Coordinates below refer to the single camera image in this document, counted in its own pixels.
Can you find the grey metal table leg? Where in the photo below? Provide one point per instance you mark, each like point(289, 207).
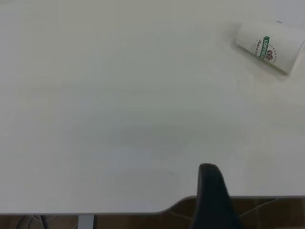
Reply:
point(85, 222)

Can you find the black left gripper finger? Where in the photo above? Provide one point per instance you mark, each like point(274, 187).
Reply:
point(214, 202)

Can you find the white paper coffee cup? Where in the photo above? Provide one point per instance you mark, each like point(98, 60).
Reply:
point(274, 45)

